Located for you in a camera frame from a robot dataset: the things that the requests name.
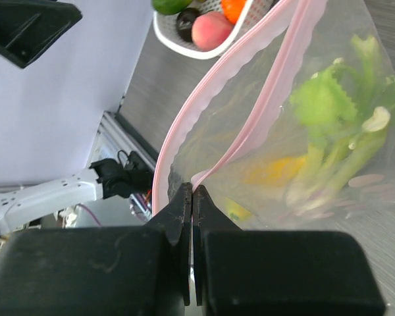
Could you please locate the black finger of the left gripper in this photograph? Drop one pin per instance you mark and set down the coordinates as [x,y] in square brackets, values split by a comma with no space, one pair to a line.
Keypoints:
[29,28]

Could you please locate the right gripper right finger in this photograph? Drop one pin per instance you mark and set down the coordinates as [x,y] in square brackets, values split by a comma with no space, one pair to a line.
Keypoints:
[280,272]

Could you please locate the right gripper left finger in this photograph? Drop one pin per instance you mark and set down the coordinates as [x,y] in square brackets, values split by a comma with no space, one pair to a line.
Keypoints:
[126,270]

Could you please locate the green yellow mango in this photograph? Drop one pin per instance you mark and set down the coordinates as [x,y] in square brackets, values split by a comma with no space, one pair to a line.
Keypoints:
[170,7]

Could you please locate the clear pink zip top bag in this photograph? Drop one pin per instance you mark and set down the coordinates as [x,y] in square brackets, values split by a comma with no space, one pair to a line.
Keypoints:
[240,113]

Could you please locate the green white celery stalk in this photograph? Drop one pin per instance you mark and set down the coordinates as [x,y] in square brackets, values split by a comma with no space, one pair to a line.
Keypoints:
[347,112]

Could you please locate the small yellow banana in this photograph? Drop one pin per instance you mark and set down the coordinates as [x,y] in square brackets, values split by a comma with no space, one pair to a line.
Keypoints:
[235,211]

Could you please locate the orange tangerine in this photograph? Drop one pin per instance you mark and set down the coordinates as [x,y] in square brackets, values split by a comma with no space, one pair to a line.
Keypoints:
[275,173]

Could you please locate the dark mangosteen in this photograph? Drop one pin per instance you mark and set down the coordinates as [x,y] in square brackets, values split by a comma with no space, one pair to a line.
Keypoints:
[184,23]

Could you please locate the pink peach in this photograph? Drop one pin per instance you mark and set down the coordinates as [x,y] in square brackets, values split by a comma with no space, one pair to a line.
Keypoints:
[210,30]

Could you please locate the orange pumpkin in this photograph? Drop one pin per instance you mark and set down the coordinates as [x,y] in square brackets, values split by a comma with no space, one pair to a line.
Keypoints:
[232,9]

